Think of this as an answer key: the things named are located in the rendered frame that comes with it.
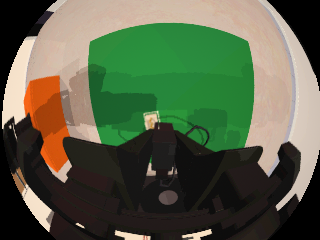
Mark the green circuit board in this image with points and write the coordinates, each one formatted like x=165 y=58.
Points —
x=184 y=74

